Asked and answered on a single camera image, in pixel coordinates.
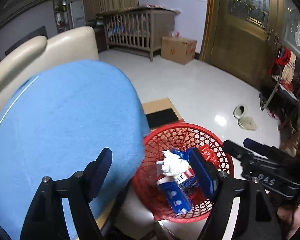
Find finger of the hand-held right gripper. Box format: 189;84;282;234
243;138;283;159
222;140;255;162

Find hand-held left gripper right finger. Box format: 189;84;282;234
189;147;284;240

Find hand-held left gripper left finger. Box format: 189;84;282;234
20;147;113;240

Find white yellow medicine box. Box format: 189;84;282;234
174;165;194;184

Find red wrapper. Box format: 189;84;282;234
199;144;219;165

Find white tissue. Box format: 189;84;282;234
161;150;190;177

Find blue plastic bag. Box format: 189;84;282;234
170;148;190;160

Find blue toothpaste box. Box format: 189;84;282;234
157;176;193;214

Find red plastic mesh basket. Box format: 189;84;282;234
130;123;235;223

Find clear plastic blister pack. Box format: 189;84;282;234
144;164;163;183

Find person's right hand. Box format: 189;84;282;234
277;202;300;240

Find blue tablecloth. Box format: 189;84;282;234
0;59;150;240

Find black floor mat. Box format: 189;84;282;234
145;108;180;128

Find flat cardboard sheet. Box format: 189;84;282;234
142;97;184;130

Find clothes rack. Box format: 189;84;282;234
259;46;300;140

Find wooden door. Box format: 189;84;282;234
200;0;300;90

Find thin white rod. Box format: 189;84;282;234
0;76;40;143

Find cardboard box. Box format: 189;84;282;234
161;36;197;65

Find cream leather sofa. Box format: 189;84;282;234
0;26;100;124

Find wooden crib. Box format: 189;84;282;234
102;7;176;62

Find white standing appliance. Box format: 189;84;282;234
69;0;87;29

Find dark display shelf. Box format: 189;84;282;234
54;0;70;33

